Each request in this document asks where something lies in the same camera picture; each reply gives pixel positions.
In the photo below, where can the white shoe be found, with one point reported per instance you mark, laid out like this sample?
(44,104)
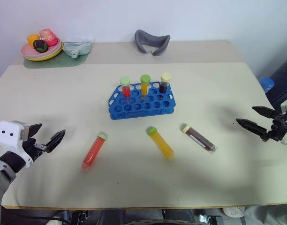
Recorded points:
(235,211)

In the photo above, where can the blue plastic test tube rack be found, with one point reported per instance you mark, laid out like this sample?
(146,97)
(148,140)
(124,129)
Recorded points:
(124,114)

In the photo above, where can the red liquid tube green cap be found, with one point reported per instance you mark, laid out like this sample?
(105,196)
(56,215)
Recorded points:
(93,152)
(126,90)

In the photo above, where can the dark liquid tube cream cap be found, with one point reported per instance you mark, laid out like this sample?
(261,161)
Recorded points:
(199,139)
(163,87)

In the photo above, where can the orange liquid tube green cap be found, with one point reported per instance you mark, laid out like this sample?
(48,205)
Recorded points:
(145,87)
(163,146)

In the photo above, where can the pink plate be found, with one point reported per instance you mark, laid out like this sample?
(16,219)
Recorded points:
(28,50)

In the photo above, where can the dark green toy fruit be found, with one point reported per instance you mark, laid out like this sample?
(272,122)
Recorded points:
(40,46)

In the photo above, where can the grey foam face pad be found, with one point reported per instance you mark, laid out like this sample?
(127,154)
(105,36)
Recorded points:
(140,43)

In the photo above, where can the dark cabinet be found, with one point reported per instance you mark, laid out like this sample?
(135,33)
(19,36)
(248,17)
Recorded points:
(284,79)

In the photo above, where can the dark rounded base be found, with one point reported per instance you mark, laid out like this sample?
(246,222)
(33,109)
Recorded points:
(157,216)

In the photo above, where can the orange toy fruit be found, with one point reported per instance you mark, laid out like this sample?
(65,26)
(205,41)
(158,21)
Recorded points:
(32,38)

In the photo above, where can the pale green plate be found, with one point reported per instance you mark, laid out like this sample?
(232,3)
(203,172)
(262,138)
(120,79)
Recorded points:
(56,52)

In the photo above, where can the green placemat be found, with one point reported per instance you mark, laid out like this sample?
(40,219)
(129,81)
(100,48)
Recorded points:
(63,62)

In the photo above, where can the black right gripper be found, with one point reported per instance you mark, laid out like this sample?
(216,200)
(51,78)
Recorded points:
(278,129)

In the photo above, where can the metal bracket under table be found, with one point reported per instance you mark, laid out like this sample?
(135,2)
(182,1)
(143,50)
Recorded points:
(210,219)

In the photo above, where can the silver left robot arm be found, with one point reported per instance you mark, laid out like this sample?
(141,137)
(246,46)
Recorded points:
(2,173)

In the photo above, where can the pink toy fruit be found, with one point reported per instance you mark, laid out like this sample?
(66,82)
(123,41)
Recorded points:
(49,37)

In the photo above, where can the yellow plate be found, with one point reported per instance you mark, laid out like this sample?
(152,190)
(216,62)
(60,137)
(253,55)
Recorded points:
(40,59)

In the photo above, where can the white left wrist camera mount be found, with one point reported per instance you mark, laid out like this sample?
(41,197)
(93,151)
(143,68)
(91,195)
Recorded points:
(9,136)

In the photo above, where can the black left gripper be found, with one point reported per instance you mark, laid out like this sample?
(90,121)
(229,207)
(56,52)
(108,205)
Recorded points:
(32,150)

